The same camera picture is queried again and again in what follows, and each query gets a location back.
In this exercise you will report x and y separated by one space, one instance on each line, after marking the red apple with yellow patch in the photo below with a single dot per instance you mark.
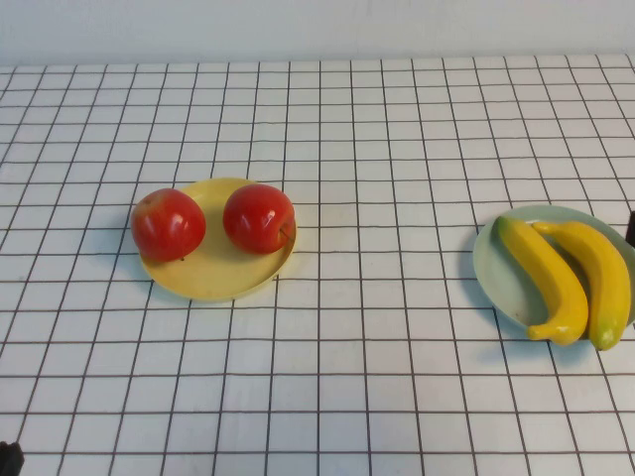
168 225

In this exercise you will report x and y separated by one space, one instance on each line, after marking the yellow plastic banana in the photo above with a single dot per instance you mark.
550 277

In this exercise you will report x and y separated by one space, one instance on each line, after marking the yellow banana with green tip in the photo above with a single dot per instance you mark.
605 277

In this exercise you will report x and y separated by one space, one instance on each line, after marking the right dark robot arm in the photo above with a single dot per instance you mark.
632 228

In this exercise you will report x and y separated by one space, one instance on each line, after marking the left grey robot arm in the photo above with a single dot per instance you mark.
10 458

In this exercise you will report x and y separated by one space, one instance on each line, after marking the yellow round plate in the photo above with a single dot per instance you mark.
218 277

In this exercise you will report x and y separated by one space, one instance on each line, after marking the light blue round plate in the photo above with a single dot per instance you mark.
496 277

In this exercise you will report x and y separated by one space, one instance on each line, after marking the white grid tablecloth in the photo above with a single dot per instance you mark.
317 396

